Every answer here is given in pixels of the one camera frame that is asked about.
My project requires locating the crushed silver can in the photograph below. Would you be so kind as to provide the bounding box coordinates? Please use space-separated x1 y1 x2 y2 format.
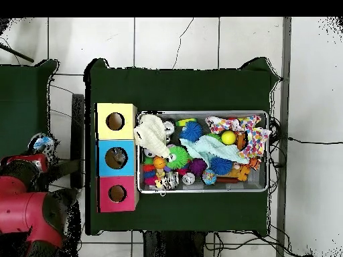
160 170 181 189

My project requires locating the small orange basketball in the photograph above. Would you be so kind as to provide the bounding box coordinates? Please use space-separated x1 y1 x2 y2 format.
153 155 167 170

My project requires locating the polka dot colourful cloth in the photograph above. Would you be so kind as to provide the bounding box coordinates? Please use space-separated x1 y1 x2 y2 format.
206 114 273 159

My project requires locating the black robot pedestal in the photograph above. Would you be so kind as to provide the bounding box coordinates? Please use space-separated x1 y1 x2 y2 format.
141 230 216 257

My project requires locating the cream knitted cloth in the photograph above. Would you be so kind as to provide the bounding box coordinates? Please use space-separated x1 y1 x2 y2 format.
133 113 174 159

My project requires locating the black upright panel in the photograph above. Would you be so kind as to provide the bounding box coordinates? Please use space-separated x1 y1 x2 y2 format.
70 93 86 189

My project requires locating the yellow smooth ball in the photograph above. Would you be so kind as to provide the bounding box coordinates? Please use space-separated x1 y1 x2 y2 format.
221 131 238 146

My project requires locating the green spiky rubber ball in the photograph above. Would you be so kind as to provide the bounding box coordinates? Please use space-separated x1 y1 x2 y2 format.
165 145 192 169

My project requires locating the shallow wire mesh bin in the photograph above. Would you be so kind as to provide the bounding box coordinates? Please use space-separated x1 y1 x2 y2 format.
136 110 270 193

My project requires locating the blue spiky rubber ball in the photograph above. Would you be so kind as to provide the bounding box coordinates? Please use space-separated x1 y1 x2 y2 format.
182 121 204 143

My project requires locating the mint green fuzzy cloth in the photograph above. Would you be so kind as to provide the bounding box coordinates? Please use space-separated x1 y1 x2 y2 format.
180 135 251 165

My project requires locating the wooden box with three holes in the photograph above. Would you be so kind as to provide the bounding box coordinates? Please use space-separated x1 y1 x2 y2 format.
95 102 139 213

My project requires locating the small globe ball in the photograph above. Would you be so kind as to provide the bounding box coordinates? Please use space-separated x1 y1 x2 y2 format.
202 169 218 186

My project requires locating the dark green side table cloth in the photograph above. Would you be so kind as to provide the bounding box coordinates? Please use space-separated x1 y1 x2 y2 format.
0 58 61 161

